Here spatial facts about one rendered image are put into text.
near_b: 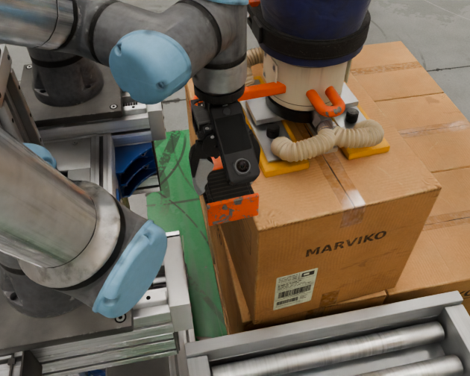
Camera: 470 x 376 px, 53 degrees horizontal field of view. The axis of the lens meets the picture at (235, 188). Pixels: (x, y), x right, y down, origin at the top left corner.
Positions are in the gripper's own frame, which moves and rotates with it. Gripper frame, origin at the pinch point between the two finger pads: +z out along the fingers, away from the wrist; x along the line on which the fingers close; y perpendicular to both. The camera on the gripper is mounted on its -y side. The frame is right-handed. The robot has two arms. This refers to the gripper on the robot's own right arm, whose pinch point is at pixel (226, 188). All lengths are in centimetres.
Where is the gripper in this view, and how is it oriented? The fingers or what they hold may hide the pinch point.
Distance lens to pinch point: 78.1
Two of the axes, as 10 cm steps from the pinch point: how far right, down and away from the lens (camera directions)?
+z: 0.1, 6.7, 7.5
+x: -9.6, 2.0, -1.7
